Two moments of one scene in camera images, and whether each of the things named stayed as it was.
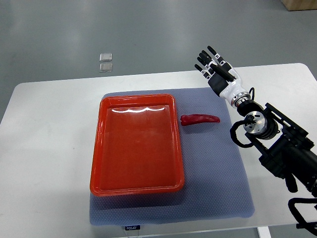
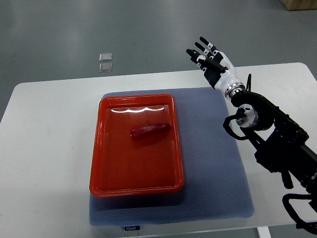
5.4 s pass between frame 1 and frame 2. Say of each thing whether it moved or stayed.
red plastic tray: stayed
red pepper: moved
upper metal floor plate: stayed
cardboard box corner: stayed
